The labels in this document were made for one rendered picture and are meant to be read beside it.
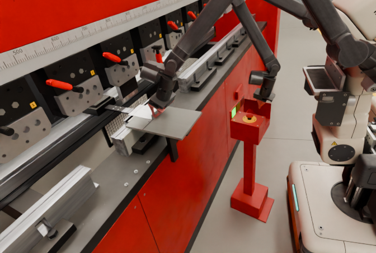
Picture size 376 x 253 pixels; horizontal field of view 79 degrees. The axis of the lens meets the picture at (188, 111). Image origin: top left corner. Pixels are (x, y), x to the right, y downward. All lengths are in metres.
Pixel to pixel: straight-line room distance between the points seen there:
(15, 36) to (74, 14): 0.17
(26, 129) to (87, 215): 0.34
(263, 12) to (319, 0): 2.10
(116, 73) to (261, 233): 1.36
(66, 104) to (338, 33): 0.80
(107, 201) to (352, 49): 0.89
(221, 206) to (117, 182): 1.07
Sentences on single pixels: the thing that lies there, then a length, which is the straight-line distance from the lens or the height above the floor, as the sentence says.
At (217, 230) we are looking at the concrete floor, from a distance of 1.74.
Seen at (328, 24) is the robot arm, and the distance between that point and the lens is 0.80.
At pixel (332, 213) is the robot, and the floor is 0.28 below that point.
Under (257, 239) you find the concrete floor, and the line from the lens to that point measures 1.72.
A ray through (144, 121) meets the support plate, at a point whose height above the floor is 1.00.
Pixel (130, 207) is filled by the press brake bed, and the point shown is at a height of 0.81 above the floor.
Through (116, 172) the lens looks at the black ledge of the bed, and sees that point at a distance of 0.96.
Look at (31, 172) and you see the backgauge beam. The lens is 1.07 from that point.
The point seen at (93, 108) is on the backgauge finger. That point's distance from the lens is 1.13.
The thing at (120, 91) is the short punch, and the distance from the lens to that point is 0.93.
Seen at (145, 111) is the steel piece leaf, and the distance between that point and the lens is 1.02.
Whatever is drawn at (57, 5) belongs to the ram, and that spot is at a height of 1.47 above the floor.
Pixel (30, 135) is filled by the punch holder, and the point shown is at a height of 1.20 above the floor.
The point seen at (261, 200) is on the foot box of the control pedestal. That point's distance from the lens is 1.73.
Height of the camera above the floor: 1.51
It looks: 32 degrees down
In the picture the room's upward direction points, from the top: 9 degrees counter-clockwise
